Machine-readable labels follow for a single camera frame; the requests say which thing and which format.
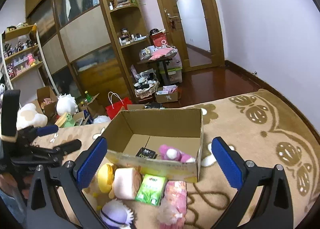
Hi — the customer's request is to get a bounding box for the pink swirl roll plush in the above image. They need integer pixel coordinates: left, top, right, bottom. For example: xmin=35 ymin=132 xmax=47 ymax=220
xmin=108 ymin=167 xmax=142 ymax=200

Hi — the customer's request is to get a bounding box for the purple white-haired plush doll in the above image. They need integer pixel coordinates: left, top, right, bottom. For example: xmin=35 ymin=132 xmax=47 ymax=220
xmin=100 ymin=199 xmax=134 ymax=228

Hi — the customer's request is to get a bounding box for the black face mask packet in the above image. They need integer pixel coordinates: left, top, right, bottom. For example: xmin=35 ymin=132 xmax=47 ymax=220
xmin=136 ymin=147 xmax=157 ymax=159

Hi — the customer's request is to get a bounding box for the green tissue pack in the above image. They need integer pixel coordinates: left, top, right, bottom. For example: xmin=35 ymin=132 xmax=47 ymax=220
xmin=135 ymin=174 xmax=167 ymax=206

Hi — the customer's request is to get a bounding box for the pink plush toy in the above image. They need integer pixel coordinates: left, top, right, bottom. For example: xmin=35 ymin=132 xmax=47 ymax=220
xmin=159 ymin=145 xmax=196 ymax=164

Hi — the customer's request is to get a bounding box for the pink tissue pack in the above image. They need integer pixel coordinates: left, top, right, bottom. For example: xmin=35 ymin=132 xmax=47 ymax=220
xmin=157 ymin=181 xmax=187 ymax=228

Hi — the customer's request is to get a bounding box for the large white cow plush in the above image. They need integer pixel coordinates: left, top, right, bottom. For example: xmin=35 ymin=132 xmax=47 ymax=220
xmin=16 ymin=103 xmax=48 ymax=131

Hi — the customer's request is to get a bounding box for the green frog burger plush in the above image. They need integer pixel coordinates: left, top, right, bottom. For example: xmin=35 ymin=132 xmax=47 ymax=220
xmin=55 ymin=113 xmax=75 ymax=128

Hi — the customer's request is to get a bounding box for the open cardboard box left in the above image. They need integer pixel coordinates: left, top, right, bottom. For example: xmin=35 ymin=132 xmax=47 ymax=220
xmin=32 ymin=86 xmax=57 ymax=120

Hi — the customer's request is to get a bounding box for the open cardboard box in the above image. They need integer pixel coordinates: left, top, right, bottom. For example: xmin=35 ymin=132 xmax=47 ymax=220
xmin=32 ymin=86 xmax=57 ymax=120
xmin=102 ymin=108 xmax=203 ymax=183

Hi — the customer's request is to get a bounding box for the white round plush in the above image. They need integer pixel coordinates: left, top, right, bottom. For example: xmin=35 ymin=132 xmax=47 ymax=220
xmin=56 ymin=94 xmax=79 ymax=116

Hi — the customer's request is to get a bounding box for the green glass bottle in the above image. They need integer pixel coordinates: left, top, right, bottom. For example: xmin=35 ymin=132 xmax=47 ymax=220
xmin=85 ymin=91 xmax=92 ymax=102

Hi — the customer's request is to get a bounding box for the red paper gift bag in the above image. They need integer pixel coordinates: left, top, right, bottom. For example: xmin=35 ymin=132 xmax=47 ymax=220
xmin=105 ymin=92 xmax=132 ymax=120

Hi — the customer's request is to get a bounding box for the beige flower blanket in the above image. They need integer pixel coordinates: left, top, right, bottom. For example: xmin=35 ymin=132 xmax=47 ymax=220
xmin=27 ymin=90 xmax=319 ymax=228

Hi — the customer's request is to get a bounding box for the white figurine shelf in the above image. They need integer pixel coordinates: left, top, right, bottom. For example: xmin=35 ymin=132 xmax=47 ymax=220
xmin=1 ymin=22 xmax=54 ymax=103

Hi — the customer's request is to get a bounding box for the lace-trimmed basket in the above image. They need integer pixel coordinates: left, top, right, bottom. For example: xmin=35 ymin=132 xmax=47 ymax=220
xmin=135 ymin=80 xmax=159 ymax=99

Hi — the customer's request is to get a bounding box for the wooden wardrobe cabinet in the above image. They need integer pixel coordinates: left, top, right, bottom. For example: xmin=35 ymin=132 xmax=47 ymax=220
xmin=25 ymin=0 xmax=130 ymax=106

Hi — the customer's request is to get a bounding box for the small cardboard box on floor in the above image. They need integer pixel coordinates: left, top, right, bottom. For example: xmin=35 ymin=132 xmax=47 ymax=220
xmin=155 ymin=85 xmax=178 ymax=104

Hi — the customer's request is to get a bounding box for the wooden corner shelf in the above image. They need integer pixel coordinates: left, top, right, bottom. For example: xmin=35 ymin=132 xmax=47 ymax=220
xmin=102 ymin=0 xmax=152 ymax=104

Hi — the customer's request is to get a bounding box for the small black side table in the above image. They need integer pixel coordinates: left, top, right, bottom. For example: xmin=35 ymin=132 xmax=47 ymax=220
xmin=137 ymin=52 xmax=177 ymax=86

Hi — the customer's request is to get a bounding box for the pink cloth on table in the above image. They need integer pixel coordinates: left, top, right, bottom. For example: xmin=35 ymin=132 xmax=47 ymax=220
xmin=149 ymin=47 xmax=177 ymax=61

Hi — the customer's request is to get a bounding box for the clear plastic storage bin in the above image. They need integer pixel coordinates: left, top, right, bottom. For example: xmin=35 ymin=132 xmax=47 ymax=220
xmin=160 ymin=67 xmax=182 ymax=85

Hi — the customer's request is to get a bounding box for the red box on table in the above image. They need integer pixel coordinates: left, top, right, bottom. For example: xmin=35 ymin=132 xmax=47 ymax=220
xmin=150 ymin=29 xmax=168 ymax=47

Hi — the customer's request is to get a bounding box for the wooden glass door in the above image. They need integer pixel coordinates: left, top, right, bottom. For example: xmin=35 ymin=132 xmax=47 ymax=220
xmin=157 ymin=0 xmax=225 ymax=72

